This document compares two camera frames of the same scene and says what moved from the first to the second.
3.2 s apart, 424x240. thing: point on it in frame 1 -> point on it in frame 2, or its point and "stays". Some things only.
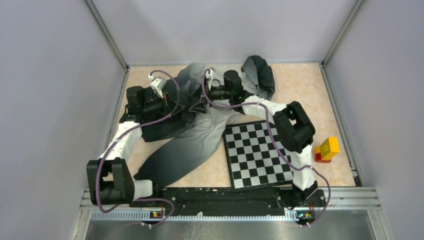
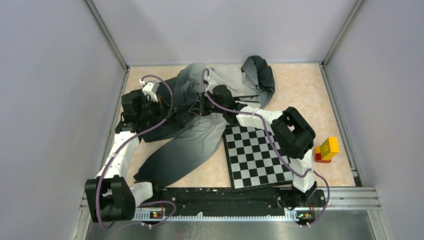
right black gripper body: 217,93 -> 209,108
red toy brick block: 318,158 stays
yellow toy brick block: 329,149 stays
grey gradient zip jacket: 190,137 stays
